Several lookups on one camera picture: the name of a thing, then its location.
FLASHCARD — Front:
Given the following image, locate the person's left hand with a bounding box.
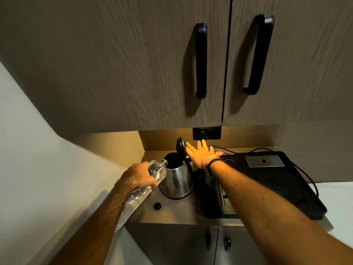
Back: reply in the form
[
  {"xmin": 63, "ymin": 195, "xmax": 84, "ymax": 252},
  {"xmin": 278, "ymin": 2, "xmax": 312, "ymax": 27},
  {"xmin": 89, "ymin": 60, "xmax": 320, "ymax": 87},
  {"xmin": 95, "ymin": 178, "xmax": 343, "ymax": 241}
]
[{"xmin": 117, "ymin": 162, "xmax": 159, "ymax": 195}]

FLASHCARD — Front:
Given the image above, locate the person's right hand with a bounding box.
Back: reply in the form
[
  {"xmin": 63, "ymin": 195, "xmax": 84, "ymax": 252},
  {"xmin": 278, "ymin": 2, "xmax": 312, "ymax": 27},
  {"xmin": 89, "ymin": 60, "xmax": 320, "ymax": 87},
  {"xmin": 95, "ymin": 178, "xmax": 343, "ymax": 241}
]
[{"xmin": 185, "ymin": 139, "xmax": 219, "ymax": 170}]

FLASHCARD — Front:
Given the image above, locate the clear plastic water bottle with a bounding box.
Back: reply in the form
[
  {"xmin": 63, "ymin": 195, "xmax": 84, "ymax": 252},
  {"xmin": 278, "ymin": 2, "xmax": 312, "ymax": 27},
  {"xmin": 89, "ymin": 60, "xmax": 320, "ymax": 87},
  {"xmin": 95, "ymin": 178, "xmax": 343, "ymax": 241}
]
[{"xmin": 114, "ymin": 159, "xmax": 169, "ymax": 233}]

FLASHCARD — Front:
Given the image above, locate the person's left forearm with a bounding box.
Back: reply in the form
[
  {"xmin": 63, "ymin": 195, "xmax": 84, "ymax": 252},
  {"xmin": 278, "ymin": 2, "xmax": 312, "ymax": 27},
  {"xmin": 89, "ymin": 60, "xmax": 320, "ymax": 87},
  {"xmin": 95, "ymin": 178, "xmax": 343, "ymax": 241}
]
[{"xmin": 48, "ymin": 180, "xmax": 132, "ymax": 265}]

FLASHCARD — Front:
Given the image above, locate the person's right forearm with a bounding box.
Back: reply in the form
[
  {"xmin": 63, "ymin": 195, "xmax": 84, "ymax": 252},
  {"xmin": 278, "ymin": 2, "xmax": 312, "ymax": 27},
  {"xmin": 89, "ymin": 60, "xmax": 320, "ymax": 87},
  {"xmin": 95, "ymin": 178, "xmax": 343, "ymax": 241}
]
[{"xmin": 209, "ymin": 161, "xmax": 353, "ymax": 265}]

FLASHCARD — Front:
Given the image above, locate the stainless steel electric kettle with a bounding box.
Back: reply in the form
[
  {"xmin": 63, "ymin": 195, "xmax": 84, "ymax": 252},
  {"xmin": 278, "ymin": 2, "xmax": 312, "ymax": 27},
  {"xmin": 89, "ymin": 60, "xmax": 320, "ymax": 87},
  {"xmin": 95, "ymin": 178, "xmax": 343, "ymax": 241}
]
[{"xmin": 159, "ymin": 137, "xmax": 194, "ymax": 198}]

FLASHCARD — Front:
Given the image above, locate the black kettle base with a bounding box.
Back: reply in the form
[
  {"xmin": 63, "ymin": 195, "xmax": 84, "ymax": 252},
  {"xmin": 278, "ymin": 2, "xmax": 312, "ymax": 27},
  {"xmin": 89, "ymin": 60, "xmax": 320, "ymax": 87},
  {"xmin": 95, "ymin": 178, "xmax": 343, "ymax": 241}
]
[{"xmin": 160, "ymin": 190, "xmax": 193, "ymax": 201}]

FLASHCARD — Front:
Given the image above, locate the grey lower cabinet door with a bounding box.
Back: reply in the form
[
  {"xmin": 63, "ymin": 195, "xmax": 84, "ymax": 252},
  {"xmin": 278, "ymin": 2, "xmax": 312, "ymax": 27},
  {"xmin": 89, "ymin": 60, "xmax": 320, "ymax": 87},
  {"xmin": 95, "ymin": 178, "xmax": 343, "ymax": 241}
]
[
  {"xmin": 125, "ymin": 223, "xmax": 220, "ymax": 265},
  {"xmin": 214, "ymin": 227, "xmax": 268, "ymax": 265}
]

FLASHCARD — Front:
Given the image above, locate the black coffee machine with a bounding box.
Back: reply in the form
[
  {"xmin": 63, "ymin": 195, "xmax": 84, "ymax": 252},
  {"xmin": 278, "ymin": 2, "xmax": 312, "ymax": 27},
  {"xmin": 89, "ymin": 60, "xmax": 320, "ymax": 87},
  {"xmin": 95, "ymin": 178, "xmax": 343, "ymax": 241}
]
[{"xmin": 204, "ymin": 151, "xmax": 328, "ymax": 221}]

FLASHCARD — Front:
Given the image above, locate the wide wooden cabinet door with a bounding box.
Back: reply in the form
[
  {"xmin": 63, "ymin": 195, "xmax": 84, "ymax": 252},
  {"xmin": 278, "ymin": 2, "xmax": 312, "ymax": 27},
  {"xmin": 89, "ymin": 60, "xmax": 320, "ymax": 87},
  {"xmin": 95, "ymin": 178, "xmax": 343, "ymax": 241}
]
[{"xmin": 0, "ymin": 0, "xmax": 231, "ymax": 135}]

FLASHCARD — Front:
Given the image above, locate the narrow wooden cabinet door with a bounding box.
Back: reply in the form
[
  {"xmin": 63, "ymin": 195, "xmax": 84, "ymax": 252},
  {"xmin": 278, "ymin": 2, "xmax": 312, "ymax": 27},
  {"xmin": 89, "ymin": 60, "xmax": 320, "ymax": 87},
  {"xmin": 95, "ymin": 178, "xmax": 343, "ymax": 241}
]
[{"xmin": 222, "ymin": 0, "xmax": 353, "ymax": 127}]

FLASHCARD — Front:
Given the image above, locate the pink thread bracelet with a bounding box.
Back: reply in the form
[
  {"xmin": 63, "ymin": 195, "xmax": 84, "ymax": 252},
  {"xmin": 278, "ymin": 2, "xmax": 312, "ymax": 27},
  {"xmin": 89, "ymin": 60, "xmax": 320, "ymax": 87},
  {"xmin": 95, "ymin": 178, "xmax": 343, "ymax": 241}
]
[{"xmin": 203, "ymin": 152, "xmax": 223, "ymax": 169}]

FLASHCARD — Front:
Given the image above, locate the thin black power cable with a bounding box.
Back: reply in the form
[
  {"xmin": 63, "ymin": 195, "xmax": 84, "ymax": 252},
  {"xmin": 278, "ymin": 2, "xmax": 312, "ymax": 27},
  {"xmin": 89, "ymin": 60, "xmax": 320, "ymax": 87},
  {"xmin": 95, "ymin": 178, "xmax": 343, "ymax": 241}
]
[{"xmin": 205, "ymin": 144, "xmax": 238, "ymax": 155}]

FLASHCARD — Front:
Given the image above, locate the black bead bracelet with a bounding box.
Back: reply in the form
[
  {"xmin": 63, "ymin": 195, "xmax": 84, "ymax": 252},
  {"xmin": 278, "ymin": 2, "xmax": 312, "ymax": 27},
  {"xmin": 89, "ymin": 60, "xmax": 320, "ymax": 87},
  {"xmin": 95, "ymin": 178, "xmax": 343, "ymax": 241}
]
[{"xmin": 206, "ymin": 158, "xmax": 225, "ymax": 175}]

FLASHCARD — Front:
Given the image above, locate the black wall socket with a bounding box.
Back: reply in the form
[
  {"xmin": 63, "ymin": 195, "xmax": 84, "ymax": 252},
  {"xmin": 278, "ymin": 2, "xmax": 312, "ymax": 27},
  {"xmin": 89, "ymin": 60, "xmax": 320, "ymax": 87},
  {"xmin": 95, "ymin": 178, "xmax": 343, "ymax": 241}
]
[{"xmin": 192, "ymin": 126, "xmax": 222, "ymax": 140}]

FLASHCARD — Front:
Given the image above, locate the straight black cabinet handle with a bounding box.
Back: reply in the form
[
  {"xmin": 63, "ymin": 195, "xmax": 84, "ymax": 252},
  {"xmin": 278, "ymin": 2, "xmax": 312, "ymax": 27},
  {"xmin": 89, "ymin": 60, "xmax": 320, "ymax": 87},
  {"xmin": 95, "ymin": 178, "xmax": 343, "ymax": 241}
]
[{"xmin": 194, "ymin": 23, "xmax": 208, "ymax": 99}]

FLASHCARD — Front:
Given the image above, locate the long black power cable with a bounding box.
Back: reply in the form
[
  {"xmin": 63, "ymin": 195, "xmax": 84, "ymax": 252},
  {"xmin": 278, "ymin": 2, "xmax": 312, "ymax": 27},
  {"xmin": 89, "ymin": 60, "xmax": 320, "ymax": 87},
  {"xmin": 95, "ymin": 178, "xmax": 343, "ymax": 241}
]
[{"xmin": 248, "ymin": 147, "xmax": 320, "ymax": 198}]

